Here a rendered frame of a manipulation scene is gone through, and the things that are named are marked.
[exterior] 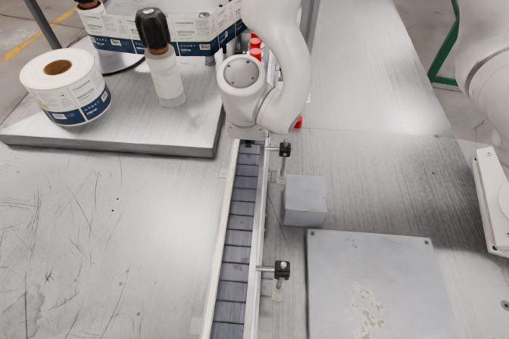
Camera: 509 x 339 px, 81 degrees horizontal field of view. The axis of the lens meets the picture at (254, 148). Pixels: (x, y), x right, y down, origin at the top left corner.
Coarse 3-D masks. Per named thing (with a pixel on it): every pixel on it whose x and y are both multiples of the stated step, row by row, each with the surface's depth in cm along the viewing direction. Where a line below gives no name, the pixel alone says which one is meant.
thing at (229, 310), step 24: (240, 144) 87; (240, 168) 81; (240, 192) 77; (240, 216) 72; (240, 240) 69; (240, 264) 65; (240, 288) 62; (216, 312) 59; (240, 312) 59; (216, 336) 57; (240, 336) 57
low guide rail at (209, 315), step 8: (232, 160) 79; (232, 168) 77; (232, 176) 76; (232, 184) 74; (224, 208) 70; (224, 216) 68; (224, 224) 67; (224, 232) 66; (224, 240) 67; (216, 256) 63; (216, 264) 62; (216, 272) 61; (216, 280) 60; (216, 288) 59; (208, 304) 57; (208, 312) 56; (208, 320) 55; (208, 328) 54; (208, 336) 54
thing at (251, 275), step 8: (272, 56) 101; (264, 144) 76; (264, 152) 75; (256, 192) 67; (256, 200) 66; (256, 208) 65; (256, 216) 63; (256, 224) 62; (256, 232) 61; (256, 240) 60; (256, 248) 59; (256, 256) 58; (248, 280) 55; (248, 288) 54; (248, 296) 53; (248, 304) 53; (248, 312) 52; (248, 320) 51; (248, 328) 50; (248, 336) 50
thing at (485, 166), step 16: (480, 160) 84; (496, 160) 81; (480, 176) 82; (496, 176) 78; (480, 192) 81; (496, 192) 76; (480, 208) 79; (496, 208) 74; (496, 224) 72; (496, 240) 69
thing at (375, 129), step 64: (128, 0) 156; (192, 0) 156; (320, 0) 156; (384, 0) 156; (320, 64) 120; (384, 64) 120; (320, 128) 98; (384, 128) 98; (448, 128) 98; (0, 192) 82; (64, 192) 82; (128, 192) 82; (192, 192) 82; (384, 192) 82; (448, 192) 82; (0, 256) 71; (64, 256) 71; (128, 256) 71; (192, 256) 71; (448, 256) 71; (0, 320) 63; (64, 320) 63; (128, 320) 63
